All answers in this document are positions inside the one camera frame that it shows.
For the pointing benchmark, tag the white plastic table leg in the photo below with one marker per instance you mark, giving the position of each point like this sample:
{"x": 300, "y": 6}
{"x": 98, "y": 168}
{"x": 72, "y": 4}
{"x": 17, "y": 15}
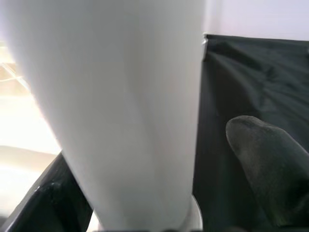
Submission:
{"x": 120, "y": 96}

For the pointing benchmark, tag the white plastic table top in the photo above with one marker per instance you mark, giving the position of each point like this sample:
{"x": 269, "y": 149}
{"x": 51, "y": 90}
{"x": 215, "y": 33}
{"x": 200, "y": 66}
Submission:
{"x": 19, "y": 157}

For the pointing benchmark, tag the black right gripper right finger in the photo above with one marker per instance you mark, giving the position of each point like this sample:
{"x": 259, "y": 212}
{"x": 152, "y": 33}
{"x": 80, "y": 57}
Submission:
{"x": 272, "y": 169}

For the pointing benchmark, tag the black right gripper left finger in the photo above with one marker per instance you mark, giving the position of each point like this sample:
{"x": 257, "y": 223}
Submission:
{"x": 48, "y": 207}

